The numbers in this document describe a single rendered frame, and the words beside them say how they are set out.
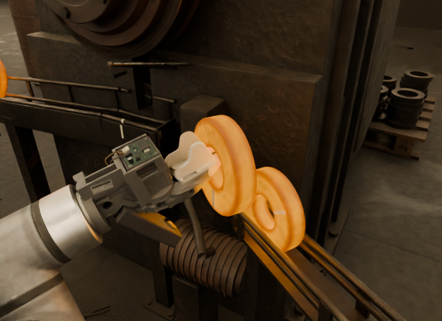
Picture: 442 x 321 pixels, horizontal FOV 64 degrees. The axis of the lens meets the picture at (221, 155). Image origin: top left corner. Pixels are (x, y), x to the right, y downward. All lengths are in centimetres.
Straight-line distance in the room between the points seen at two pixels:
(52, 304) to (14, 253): 8
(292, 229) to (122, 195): 28
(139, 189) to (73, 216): 8
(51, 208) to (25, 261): 7
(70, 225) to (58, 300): 9
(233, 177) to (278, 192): 12
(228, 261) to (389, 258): 100
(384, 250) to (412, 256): 11
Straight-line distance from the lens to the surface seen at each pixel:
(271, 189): 61
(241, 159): 48
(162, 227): 54
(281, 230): 62
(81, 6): 85
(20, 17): 384
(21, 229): 50
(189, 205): 86
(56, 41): 126
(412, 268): 169
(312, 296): 57
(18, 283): 50
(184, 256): 85
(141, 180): 47
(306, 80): 80
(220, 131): 50
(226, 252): 82
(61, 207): 48
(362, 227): 180
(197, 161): 50
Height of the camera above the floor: 112
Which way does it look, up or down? 30 degrees down
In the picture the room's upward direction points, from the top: straight up
